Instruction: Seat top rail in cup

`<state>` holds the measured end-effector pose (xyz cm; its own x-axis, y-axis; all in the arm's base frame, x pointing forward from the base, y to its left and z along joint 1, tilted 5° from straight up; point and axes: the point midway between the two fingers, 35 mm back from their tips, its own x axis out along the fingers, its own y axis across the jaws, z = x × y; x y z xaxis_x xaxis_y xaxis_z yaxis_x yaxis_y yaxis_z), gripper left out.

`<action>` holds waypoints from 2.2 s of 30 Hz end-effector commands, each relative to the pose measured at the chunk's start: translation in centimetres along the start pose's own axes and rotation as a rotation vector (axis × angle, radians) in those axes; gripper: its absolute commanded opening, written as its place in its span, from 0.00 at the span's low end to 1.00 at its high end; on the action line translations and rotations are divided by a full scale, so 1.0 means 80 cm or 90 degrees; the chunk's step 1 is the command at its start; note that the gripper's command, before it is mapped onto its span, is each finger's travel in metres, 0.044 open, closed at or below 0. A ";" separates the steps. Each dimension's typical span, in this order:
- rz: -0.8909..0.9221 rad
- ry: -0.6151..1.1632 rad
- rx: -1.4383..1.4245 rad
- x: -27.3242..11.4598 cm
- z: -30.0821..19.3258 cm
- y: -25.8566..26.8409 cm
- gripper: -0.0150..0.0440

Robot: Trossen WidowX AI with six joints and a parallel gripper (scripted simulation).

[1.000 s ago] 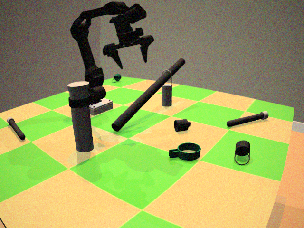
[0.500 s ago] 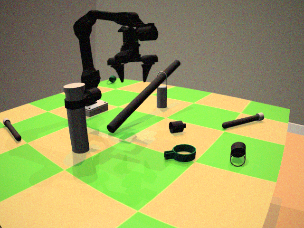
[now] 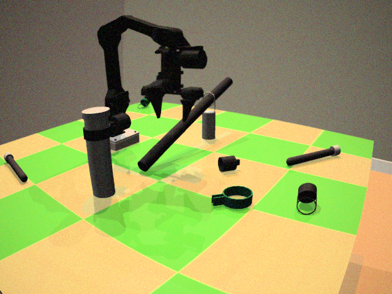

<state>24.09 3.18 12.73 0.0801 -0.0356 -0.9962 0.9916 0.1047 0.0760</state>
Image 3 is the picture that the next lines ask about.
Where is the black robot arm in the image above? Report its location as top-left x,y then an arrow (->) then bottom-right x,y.
97,15 -> 208,122

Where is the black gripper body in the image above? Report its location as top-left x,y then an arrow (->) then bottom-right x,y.
141,68 -> 204,100

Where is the black ring with tab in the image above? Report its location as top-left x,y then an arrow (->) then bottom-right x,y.
211,186 -> 253,209

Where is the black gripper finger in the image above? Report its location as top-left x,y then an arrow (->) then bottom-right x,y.
180,99 -> 199,122
145,96 -> 163,119

